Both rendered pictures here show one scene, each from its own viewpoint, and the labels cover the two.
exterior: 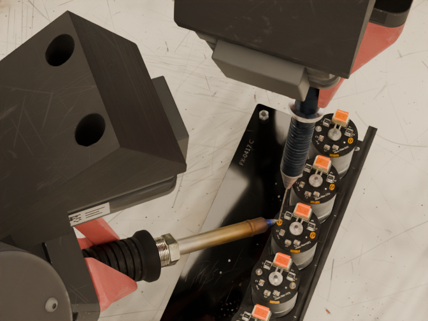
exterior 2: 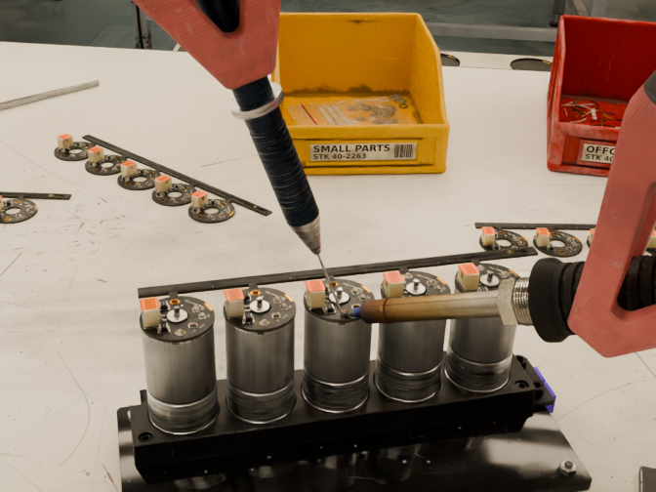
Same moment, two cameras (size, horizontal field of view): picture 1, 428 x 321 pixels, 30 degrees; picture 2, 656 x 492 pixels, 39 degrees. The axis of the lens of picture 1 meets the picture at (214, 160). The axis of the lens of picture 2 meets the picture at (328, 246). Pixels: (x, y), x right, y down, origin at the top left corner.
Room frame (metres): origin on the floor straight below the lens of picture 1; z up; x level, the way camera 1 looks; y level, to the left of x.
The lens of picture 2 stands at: (0.30, 0.15, 1.00)
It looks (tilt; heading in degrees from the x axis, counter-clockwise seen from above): 31 degrees down; 225
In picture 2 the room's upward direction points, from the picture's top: 2 degrees clockwise
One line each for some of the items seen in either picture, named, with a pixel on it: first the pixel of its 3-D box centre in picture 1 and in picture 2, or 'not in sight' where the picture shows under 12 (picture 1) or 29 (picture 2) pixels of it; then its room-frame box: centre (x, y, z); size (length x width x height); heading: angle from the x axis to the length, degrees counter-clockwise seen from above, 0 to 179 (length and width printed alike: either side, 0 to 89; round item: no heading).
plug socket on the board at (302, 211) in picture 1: (301, 213); (317, 293); (0.11, -0.04, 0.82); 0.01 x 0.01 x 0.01; 59
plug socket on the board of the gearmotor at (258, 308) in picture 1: (260, 315); (470, 276); (0.06, -0.01, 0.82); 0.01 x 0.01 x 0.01; 59
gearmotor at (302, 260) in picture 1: (293, 241); (336, 354); (0.11, -0.04, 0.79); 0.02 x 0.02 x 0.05
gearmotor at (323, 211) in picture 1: (312, 195); (260, 364); (0.13, -0.05, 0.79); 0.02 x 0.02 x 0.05
